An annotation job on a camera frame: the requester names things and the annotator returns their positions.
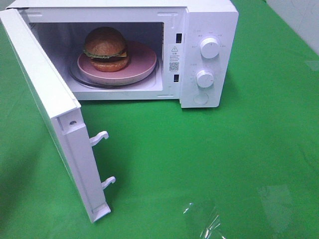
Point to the round white door release button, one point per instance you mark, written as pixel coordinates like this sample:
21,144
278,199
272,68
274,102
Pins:
201,98

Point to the pink round plate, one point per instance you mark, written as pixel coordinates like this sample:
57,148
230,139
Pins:
141,63

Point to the burger with sesame-free bun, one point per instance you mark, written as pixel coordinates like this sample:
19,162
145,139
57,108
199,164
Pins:
106,49

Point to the white microwave door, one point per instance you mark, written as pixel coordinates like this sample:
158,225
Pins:
62,114

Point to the lower white microwave knob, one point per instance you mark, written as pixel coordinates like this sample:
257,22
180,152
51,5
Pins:
205,79

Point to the white microwave knob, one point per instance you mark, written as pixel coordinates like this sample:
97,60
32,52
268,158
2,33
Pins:
209,47
205,79

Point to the white microwave oven body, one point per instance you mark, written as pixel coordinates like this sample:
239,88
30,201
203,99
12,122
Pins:
177,49

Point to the upper white microwave knob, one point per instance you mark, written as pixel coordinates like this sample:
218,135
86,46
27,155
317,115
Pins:
209,47

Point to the green table cloth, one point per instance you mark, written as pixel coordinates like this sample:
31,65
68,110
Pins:
256,155

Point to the clear tape patch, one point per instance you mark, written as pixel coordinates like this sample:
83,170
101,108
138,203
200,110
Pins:
202,220

